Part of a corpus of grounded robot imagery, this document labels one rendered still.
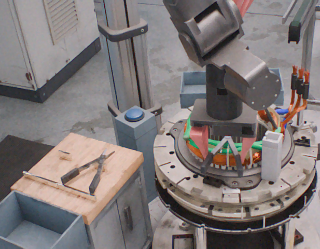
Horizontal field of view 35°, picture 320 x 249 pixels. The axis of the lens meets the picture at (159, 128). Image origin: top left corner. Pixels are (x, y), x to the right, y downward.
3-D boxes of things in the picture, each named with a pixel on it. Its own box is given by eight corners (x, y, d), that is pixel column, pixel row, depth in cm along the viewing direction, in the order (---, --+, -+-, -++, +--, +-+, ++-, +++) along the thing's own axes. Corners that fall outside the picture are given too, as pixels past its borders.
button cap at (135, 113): (145, 114, 122) (145, 111, 122) (134, 122, 120) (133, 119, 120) (135, 109, 125) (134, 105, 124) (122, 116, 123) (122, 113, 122)
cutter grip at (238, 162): (243, 177, 83) (243, 169, 82) (238, 177, 83) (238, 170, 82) (239, 161, 86) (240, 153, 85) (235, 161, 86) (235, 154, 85)
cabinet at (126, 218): (110, 308, 109) (89, 224, 94) (44, 278, 117) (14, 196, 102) (155, 245, 122) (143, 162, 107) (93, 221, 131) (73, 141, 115)
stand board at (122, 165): (89, 225, 94) (86, 216, 92) (13, 196, 102) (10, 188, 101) (144, 161, 107) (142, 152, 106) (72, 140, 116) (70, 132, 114)
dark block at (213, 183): (205, 178, 93) (205, 173, 92) (222, 183, 91) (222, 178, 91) (202, 183, 92) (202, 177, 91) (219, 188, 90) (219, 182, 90)
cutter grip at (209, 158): (205, 174, 84) (204, 167, 83) (200, 173, 84) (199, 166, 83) (213, 160, 87) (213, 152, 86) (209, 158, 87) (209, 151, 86)
